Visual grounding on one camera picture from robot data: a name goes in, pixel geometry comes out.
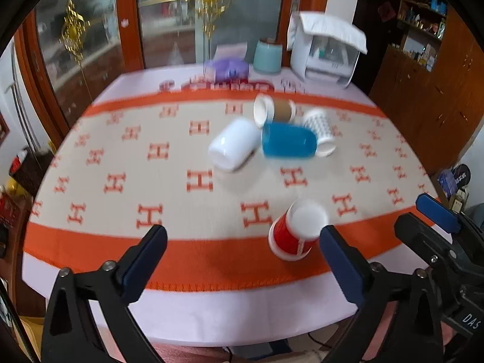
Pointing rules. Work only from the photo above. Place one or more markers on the dark wooden shelf cabinet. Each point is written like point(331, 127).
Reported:
point(419, 83)

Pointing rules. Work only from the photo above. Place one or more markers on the teal canister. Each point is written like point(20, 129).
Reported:
point(267, 57)

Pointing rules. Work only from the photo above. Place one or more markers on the white refrigerator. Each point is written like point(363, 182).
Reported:
point(15, 94)

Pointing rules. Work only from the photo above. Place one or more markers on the brown paper cup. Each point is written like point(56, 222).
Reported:
point(281, 110)

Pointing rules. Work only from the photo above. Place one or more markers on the purple tissue box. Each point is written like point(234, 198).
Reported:
point(227, 69)

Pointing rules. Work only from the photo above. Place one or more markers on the white patterned mug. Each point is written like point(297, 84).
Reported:
point(319, 128)

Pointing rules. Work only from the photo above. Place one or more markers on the plain white cup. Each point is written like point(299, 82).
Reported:
point(234, 143)

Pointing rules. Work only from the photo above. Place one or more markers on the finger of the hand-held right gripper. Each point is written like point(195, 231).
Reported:
point(423, 234)
point(438, 213)

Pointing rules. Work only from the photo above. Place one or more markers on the blue box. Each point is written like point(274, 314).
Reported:
point(448, 182)

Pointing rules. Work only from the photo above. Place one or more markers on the black round paddle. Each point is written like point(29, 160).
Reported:
point(462, 176)

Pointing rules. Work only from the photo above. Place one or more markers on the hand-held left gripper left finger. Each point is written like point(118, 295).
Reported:
point(145, 259)

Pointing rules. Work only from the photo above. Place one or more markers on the white countertop appliance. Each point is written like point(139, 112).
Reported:
point(321, 53)

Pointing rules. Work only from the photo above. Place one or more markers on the red paper cup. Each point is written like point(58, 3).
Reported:
point(289, 236)

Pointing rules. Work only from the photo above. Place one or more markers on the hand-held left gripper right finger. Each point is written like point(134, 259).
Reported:
point(342, 266)

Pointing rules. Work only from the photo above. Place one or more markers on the orange patterned tablecloth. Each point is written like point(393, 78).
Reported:
point(151, 181)

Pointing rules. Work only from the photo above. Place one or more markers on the blue cup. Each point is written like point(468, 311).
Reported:
point(289, 140)

